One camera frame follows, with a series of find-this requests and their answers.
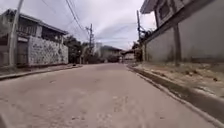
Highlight building with dark roof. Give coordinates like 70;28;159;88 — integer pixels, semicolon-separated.
94;42;124;64

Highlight small low building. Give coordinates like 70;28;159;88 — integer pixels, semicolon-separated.
121;49;136;64

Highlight utility pole with crossarms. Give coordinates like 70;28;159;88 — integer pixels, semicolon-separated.
85;23;96;56

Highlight grey concrete road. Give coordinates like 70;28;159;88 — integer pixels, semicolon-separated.
0;62;218;128

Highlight dark trees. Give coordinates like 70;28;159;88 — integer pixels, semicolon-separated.
63;34;101;65

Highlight dark utility pole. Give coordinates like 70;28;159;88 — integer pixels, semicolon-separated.
135;9;143;43

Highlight raised concrete pavement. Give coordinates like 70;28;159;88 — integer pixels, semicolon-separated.
0;64;83;81

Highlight bare dirt verge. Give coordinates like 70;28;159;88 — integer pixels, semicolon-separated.
133;61;224;98

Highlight concrete roadside gutter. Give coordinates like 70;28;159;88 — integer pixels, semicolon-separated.
126;64;224;126

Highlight leaning grey pole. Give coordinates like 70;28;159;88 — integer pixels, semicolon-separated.
7;0;25;70

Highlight overhead wires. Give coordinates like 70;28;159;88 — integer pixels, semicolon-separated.
39;0;93;41

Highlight house with patterned wall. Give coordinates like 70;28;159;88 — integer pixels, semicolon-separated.
0;8;70;68

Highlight building with grey wall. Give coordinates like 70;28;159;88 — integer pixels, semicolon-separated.
139;0;224;64

